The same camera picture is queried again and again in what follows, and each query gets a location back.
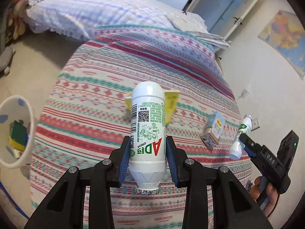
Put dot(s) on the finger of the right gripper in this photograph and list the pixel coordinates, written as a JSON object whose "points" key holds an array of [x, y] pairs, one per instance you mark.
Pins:
{"points": [[246, 140], [251, 151]]}

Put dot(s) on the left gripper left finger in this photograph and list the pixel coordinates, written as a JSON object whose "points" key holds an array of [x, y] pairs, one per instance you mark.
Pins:
{"points": [[119, 164]]}

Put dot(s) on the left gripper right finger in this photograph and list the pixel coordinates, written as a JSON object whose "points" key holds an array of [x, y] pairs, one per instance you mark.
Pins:
{"points": [[176, 158]]}

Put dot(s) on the large white AD bottle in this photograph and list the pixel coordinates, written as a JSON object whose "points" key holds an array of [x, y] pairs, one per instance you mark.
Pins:
{"points": [[147, 162]]}

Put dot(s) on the blue milk carton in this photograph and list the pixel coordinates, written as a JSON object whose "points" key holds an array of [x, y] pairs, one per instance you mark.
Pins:
{"points": [[213, 130]]}

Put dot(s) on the yellow paper cup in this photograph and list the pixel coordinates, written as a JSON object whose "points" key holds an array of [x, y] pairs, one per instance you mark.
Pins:
{"points": [[171, 99]]}

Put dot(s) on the white blue trash bin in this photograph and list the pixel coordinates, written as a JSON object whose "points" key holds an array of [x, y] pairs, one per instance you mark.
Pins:
{"points": [[16, 108]]}

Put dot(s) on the striped patterned bedspread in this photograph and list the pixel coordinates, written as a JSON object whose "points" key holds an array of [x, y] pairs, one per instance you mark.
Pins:
{"points": [[86, 116]]}

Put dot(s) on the green yellow sponge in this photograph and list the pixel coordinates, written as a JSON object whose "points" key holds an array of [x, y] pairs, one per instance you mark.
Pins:
{"points": [[18, 136]]}

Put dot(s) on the world map poster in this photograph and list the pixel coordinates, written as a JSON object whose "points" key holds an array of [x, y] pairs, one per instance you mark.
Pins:
{"points": [[285, 34]]}

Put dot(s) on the purple checked quilt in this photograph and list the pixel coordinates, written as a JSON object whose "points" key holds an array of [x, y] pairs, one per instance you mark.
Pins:
{"points": [[80, 18]]}

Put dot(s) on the stuffed toy animals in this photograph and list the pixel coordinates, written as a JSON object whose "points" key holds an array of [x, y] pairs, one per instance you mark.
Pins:
{"points": [[15, 17]]}

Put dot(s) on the wall power socket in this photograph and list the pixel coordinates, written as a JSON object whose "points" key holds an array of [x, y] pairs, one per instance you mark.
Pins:
{"points": [[255, 124]]}

